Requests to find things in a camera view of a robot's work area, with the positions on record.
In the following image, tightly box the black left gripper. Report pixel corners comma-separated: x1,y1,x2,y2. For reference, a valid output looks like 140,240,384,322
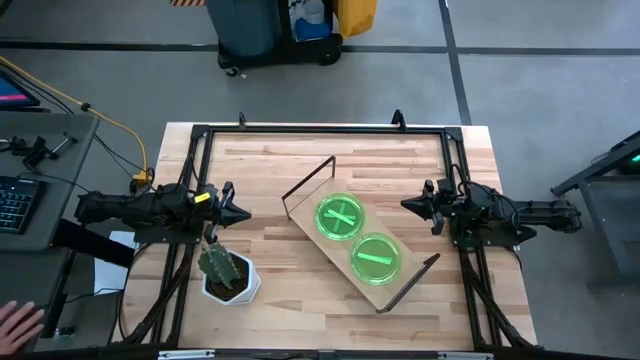
203,181,252,245

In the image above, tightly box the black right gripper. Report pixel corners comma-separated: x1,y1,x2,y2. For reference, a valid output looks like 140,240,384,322
400,178,454,237

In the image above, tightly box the green cactus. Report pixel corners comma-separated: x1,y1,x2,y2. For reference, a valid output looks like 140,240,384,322
197,241,242,291

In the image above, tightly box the potted cactus in white pot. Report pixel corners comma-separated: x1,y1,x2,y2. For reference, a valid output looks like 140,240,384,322
201,249,262,307

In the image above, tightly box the white paper sheet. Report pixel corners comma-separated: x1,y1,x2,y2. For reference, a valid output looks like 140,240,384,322
93,229,139,296

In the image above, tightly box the black flat bar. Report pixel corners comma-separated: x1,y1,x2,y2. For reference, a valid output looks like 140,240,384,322
52,218,136,269

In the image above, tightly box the grey desk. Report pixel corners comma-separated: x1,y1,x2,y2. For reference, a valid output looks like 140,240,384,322
0,112,101,351

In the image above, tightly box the black wheeled cart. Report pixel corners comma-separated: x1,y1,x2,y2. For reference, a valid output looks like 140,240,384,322
216,0,344,78

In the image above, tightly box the grey bin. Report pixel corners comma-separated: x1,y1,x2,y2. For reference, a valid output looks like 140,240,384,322
205,0,282,57

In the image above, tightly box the blue container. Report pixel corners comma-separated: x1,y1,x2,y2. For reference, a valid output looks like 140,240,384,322
294,17,332,42

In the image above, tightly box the yellow bag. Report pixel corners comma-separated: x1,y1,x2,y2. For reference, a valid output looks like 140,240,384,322
333,0,379,40

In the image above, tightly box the black clamp tool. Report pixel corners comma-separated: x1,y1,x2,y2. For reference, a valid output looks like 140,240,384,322
9,132,79,169

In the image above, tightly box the backlit black keyboard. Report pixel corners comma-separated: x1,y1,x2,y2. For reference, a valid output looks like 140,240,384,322
0,175,47,235

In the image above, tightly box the person's hand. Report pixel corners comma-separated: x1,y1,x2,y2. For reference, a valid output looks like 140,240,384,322
0,299,46,355

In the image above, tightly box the computer monitor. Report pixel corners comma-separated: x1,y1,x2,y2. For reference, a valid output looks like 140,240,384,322
0,69,41,112

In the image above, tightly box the wooden tray with metal handles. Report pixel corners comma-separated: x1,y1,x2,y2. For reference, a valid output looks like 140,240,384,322
281,155,442,315

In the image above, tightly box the black aluminium table frame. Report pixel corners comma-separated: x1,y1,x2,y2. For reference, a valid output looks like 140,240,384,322
119,123,534,349

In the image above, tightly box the silver metal bracket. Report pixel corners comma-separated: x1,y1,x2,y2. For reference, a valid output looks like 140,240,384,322
438,351,495,360
157,349,216,360

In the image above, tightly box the yellow cable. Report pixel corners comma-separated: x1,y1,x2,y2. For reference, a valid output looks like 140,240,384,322
0,55,154,184

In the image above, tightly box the dark metal desk frame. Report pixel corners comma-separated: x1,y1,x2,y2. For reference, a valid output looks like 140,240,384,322
549,129,640,291

